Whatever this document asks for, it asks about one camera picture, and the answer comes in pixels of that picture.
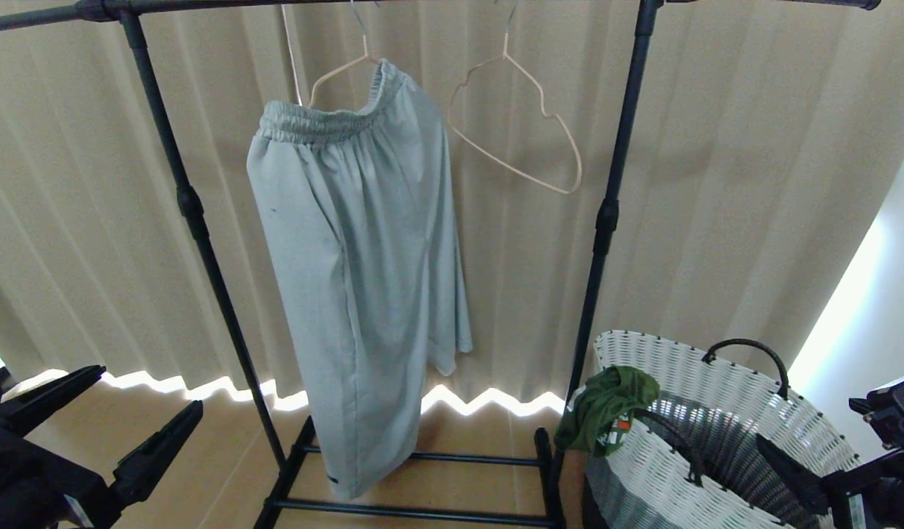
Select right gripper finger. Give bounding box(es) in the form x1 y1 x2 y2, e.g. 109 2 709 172
755 433 831 517

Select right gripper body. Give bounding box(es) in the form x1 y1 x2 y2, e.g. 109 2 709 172
822 447 904 529

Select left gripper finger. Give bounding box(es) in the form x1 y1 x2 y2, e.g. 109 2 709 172
0 365 108 436
112 399 205 509

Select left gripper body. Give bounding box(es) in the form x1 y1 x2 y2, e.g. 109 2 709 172
0 432 123 529

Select green garment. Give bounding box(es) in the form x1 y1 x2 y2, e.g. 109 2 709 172
553 365 661 458

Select pale grey shorts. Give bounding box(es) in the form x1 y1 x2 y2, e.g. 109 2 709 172
246 59 473 502

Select pink clothes hanger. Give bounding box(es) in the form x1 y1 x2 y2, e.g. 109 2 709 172
307 0 383 109
446 0 584 195

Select white laundry basket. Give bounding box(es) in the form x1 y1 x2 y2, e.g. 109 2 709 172
581 329 861 529

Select black clothes rack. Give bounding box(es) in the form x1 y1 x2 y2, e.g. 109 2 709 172
0 0 883 529

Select beige curtain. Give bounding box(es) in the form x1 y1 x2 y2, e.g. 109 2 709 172
0 0 904 420

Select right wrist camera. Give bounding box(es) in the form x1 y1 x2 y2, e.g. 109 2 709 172
849 373 904 450

